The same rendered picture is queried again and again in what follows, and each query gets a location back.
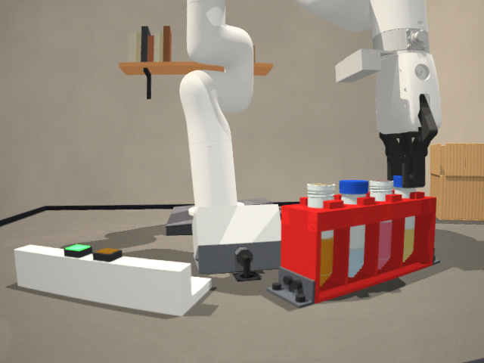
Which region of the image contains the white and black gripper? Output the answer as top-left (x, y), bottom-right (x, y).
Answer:
top-left (376, 50), bottom-right (442, 188)

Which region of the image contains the red tube rack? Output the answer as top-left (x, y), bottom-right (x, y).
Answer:
top-left (281, 190), bottom-right (436, 304)

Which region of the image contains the brown cardboard box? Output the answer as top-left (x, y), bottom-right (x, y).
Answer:
top-left (430, 143), bottom-right (484, 221)

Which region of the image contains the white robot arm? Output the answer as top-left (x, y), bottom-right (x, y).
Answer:
top-left (179, 0), bottom-right (430, 216)

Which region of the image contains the dark grey bolted mounting bracket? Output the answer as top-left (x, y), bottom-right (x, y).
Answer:
top-left (266, 266), bottom-right (315, 309)

